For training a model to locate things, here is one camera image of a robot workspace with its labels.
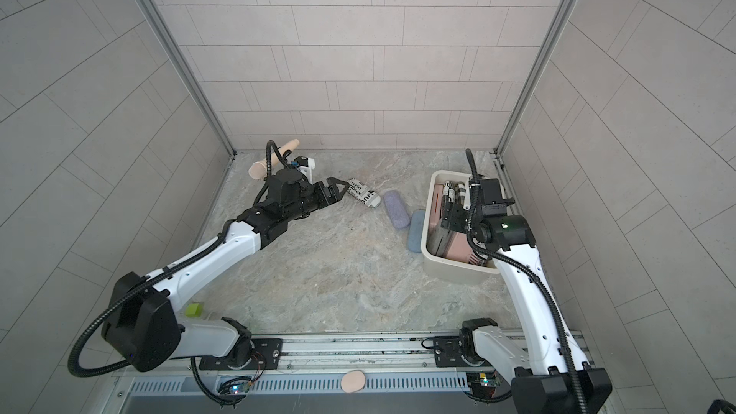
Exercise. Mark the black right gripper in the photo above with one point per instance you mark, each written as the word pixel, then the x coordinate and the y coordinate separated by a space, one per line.
pixel 450 217

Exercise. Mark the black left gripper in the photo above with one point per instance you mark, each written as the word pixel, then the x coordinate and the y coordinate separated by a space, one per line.
pixel 332 197

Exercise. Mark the pink glasses case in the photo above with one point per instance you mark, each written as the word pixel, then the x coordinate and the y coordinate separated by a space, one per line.
pixel 459 250
pixel 436 206

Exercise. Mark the cream plastic storage box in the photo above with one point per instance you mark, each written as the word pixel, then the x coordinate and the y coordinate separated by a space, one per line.
pixel 442 268

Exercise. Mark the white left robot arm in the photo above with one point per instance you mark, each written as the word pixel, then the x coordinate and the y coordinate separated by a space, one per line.
pixel 140 322

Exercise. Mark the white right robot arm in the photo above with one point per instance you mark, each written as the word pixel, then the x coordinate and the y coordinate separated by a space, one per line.
pixel 583 387

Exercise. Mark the beige microphone head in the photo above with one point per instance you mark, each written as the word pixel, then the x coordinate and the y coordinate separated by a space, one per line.
pixel 259 170

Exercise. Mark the green small block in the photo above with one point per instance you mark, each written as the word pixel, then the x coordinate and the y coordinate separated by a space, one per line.
pixel 194 310

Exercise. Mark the right circuit board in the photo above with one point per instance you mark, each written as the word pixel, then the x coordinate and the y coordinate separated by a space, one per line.
pixel 488 388

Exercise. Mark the circuit board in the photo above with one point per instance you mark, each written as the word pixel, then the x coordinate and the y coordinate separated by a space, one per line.
pixel 235 387
pixel 488 388

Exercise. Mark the pink oval eraser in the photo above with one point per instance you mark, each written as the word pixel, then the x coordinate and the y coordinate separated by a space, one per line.
pixel 353 382

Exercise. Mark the left circuit board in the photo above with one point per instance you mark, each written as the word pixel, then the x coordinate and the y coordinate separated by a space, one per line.
pixel 235 387

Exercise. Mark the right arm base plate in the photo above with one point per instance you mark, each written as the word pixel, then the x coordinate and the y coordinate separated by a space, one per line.
pixel 449 352

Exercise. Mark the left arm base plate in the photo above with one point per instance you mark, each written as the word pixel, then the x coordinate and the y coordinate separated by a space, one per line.
pixel 248 354

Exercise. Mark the aluminium rail frame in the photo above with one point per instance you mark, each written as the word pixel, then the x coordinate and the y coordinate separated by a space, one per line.
pixel 356 351

